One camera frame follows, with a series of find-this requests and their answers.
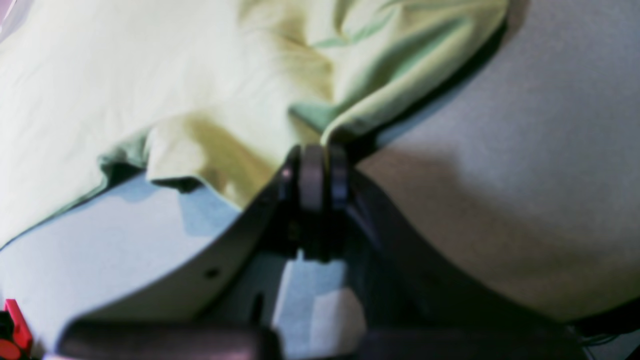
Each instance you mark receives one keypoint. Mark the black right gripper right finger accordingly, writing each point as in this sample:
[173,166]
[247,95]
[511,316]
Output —
[418,305]

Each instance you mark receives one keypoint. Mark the yellow-green T-shirt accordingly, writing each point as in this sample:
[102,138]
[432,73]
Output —
[212,90]

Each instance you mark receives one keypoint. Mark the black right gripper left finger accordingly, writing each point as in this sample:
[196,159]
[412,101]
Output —
[216,306]

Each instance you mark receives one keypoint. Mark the grey-green table cloth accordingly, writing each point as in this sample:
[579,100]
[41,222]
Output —
[525,171]

